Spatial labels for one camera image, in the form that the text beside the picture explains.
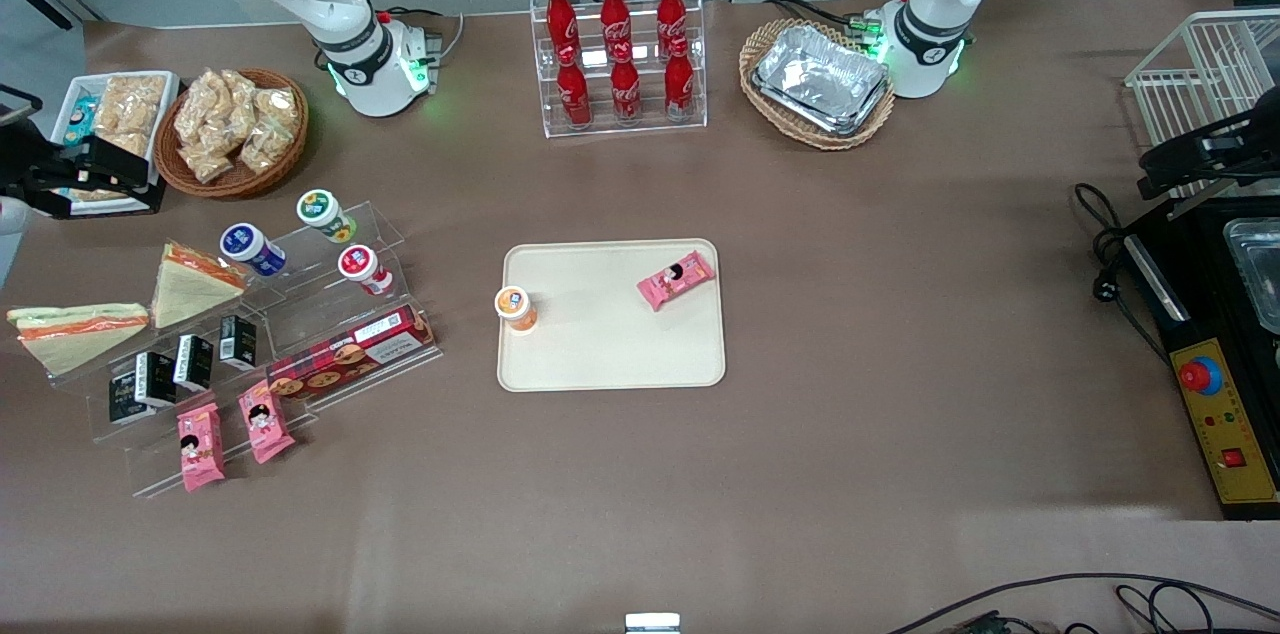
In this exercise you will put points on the red-lid yogurt cup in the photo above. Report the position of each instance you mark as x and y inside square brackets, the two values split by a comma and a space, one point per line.
[362, 267]

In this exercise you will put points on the clear rectangular food container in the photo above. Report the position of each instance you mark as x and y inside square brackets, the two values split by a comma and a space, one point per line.
[1260, 274]

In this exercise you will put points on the green-lid yogurt cup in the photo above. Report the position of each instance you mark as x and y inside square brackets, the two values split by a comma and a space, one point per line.
[322, 212]

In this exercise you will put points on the grey base connector plugs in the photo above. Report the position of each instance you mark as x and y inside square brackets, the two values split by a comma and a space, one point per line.
[422, 44]
[865, 26]

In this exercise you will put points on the clear bag of crackers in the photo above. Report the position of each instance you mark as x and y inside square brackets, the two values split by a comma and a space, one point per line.
[265, 146]
[208, 164]
[278, 107]
[240, 104]
[200, 109]

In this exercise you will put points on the brown wicker basket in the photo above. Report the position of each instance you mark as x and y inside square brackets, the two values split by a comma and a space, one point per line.
[175, 176]

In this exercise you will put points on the black sealing machine yellow panel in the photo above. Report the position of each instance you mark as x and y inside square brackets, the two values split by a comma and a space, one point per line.
[1205, 304]

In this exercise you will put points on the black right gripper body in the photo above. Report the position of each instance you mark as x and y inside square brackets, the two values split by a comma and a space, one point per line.
[22, 156]

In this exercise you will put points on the clear acrylic stepped shelf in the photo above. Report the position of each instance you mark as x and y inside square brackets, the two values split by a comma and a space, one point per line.
[300, 314]

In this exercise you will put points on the flat pack of crackers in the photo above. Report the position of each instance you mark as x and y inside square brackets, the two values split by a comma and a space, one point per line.
[130, 104]
[100, 195]

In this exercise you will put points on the beige plastic tray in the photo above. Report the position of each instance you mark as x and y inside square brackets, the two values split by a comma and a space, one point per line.
[600, 344]

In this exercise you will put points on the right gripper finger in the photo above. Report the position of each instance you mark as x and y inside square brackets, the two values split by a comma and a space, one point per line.
[115, 152]
[110, 178]

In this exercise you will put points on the blue-lid yogurt cup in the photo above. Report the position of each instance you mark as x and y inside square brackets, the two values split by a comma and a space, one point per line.
[250, 247]

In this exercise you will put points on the triangle sandwich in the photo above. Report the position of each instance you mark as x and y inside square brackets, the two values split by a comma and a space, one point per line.
[80, 334]
[190, 294]

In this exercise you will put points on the red cookie box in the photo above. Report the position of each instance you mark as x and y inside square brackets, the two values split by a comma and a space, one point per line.
[345, 359]

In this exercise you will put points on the clear acrylic bottle rack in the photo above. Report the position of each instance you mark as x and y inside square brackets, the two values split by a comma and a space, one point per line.
[600, 129]

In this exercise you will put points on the pink cartoon snack pack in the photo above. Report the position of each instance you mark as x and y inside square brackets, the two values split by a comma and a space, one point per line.
[675, 280]
[200, 449]
[265, 424]

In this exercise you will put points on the small black drink carton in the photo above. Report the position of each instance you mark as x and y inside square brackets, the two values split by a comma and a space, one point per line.
[238, 342]
[158, 379]
[195, 362]
[122, 401]

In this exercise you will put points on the white rectangular snack bin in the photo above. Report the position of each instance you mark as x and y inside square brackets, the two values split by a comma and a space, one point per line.
[168, 114]

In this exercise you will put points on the aluminium foil tray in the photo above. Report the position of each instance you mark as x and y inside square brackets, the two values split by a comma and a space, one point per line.
[820, 74]

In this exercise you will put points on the grey metal lever strip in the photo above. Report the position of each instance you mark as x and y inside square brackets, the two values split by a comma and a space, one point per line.
[1195, 204]

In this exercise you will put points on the teal snack pack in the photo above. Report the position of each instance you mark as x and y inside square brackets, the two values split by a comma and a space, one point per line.
[80, 119]

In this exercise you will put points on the red cola bottle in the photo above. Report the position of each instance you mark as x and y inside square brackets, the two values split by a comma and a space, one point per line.
[574, 94]
[626, 92]
[671, 9]
[679, 86]
[615, 14]
[560, 14]

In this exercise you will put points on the light wicker basket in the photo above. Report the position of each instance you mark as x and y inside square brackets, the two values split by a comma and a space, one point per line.
[830, 139]

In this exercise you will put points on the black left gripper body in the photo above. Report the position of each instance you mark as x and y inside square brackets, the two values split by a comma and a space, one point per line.
[1252, 135]

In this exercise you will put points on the orange-lid yogurt cup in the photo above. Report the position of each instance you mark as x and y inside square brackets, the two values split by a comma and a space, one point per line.
[515, 306]

